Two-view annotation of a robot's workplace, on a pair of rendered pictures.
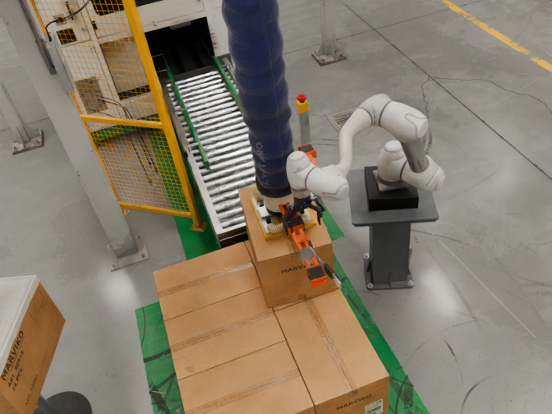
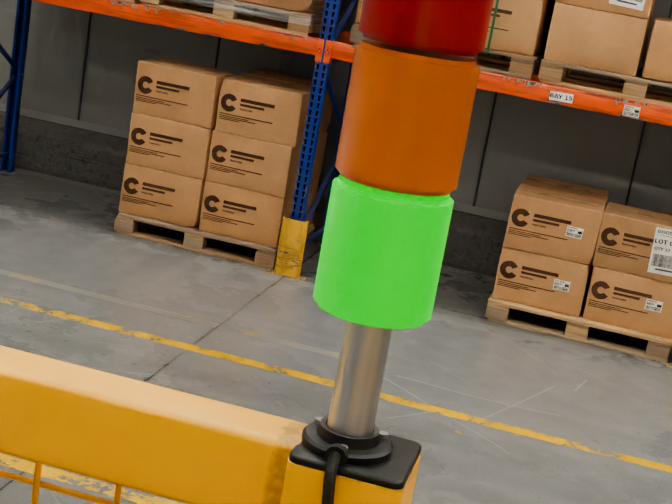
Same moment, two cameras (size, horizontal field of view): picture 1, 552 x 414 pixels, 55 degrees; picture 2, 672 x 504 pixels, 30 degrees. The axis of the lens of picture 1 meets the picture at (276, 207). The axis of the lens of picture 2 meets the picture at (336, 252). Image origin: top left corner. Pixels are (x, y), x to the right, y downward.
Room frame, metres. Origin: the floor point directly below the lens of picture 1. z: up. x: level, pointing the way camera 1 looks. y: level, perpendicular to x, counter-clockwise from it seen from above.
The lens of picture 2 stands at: (3.47, 1.21, 2.31)
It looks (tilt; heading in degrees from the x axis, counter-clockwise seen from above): 14 degrees down; 294
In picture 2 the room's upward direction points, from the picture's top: 10 degrees clockwise
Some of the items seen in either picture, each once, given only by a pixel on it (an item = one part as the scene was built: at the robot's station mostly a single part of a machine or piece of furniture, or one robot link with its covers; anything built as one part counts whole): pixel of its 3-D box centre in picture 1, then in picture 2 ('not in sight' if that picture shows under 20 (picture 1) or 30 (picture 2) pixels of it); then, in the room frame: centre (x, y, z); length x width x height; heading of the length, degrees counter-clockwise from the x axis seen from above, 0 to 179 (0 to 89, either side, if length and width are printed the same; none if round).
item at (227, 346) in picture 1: (262, 338); not in sight; (1.79, 0.21, 0.34); 1.20 x 1.00 x 0.40; 13
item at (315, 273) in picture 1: (315, 275); not in sight; (1.57, -0.13, 1.08); 0.08 x 0.07 x 0.05; 10
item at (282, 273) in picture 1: (285, 239); not in sight; (2.16, -0.03, 0.74); 0.60 x 0.40 x 0.40; 6
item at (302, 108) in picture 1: (307, 158); not in sight; (3.19, -0.30, 0.50); 0.07 x 0.07 x 1.00; 13
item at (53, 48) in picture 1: (61, 63); not in sight; (3.05, 1.12, 1.62); 0.20 x 0.05 x 0.30; 13
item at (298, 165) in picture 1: (301, 170); not in sight; (1.76, -0.13, 1.56); 0.13 x 0.11 x 0.16; 42
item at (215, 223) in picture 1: (186, 148); not in sight; (3.59, 0.64, 0.50); 2.31 x 0.05 x 0.19; 13
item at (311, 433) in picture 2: not in sight; (348, 435); (3.65, 0.75, 2.10); 0.04 x 0.04 x 0.01
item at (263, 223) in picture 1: (265, 213); not in sight; (2.15, 0.06, 0.98); 0.34 x 0.10 x 0.05; 10
